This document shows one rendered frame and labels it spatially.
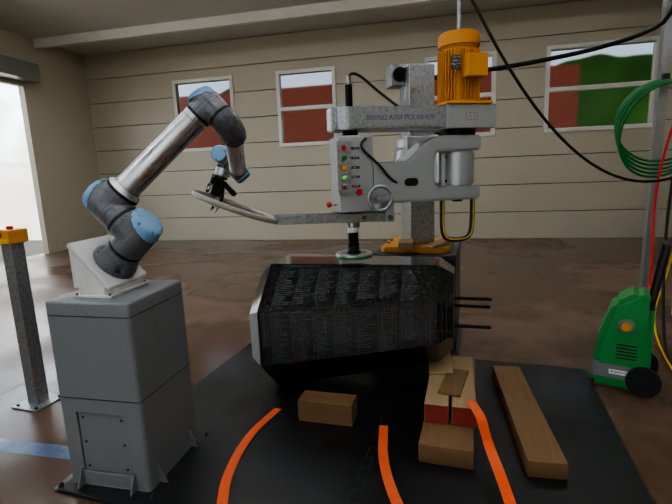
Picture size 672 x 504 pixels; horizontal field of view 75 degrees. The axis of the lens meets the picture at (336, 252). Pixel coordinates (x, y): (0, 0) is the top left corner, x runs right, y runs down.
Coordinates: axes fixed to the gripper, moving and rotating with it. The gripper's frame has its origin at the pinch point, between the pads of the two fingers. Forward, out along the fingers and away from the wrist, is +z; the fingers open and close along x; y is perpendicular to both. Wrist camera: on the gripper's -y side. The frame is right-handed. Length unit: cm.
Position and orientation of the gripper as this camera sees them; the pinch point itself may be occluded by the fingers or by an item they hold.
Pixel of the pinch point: (214, 209)
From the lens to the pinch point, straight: 270.4
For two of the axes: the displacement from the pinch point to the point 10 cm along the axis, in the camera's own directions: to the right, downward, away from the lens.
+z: -3.3, 9.4, 0.8
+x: 6.4, 2.9, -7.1
